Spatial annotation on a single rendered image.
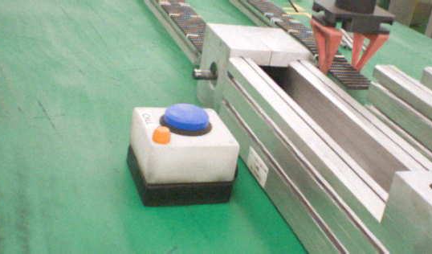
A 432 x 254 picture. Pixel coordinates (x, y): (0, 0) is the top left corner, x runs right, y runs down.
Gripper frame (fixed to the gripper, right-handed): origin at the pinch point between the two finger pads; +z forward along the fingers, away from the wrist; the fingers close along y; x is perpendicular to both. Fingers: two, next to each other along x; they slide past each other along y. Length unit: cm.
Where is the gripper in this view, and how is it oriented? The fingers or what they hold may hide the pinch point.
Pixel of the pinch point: (340, 68)
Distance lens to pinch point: 94.7
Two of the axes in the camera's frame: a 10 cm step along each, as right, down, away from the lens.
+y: 9.2, -0.1, 3.9
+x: -3.5, -4.4, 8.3
